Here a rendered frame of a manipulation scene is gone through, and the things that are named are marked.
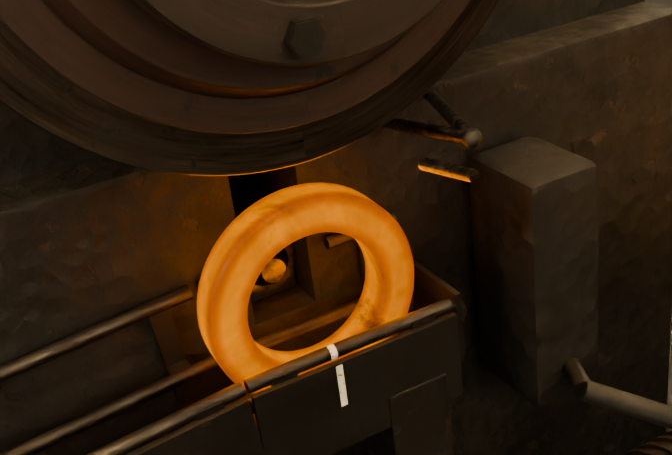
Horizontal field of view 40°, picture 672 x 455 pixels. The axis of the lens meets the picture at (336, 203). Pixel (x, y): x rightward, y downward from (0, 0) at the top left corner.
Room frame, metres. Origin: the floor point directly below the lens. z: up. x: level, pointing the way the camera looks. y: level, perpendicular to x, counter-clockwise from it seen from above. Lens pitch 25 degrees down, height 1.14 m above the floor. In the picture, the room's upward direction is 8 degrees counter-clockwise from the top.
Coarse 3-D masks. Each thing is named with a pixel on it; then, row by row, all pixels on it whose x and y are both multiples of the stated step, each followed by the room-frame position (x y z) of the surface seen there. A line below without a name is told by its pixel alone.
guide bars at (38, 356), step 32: (128, 320) 0.63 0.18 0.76; (160, 320) 0.64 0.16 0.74; (320, 320) 0.68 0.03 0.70; (32, 352) 0.60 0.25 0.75; (64, 352) 0.61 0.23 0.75; (160, 352) 0.64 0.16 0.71; (160, 384) 0.62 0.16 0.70; (192, 384) 0.63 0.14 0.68; (96, 416) 0.59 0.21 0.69; (32, 448) 0.57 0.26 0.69
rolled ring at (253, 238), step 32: (288, 192) 0.64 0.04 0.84; (320, 192) 0.64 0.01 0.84; (352, 192) 0.66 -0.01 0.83; (256, 224) 0.61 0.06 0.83; (288, 224) 0.62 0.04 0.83; (320, 224) 0.63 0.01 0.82; (352, 224) 0.64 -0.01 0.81; (384, 224) 0.65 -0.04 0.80; (224, 256) 0.61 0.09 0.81; (256, 256) 0.61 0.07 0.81; (384, 256) 0.65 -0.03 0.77; (224, 288) 0.60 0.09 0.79; (384, 288) 0.65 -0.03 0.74; (224, 320) 0.60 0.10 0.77; (352, 320) 0.66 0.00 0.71; (384, 320) 0.65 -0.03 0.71; (224, 352) 0.59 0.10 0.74; (256, 352) 0.60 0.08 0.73; (288, 352) 0.64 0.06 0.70; (352, 352) 0.64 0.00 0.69
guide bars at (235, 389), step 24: (432, 312) 0.65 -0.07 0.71; (360, 336) 0.63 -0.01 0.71; (384, 336) 0.63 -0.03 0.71; (312, 360) 0.60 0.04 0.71; (240, 384) 0.58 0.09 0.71; (264, 384) 0.59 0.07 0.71; (192, 408) 0.57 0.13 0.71; (216, 408) 0.57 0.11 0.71; (144, 432) 0.55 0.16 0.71; (168, 432) 0.55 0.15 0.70
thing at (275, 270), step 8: (280, 256) 0.72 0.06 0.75; (272, 264) 0.71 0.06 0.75; (280, 264) 0.71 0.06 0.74; (264, 272) 0.71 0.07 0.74; (272, 272) 0.71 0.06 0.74; (280, 272) 0.71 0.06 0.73; (256, 280) 0.71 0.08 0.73; (264, 280) 0.71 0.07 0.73; (272, 280) 0.71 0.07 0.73; (280, 280) 0.71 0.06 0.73
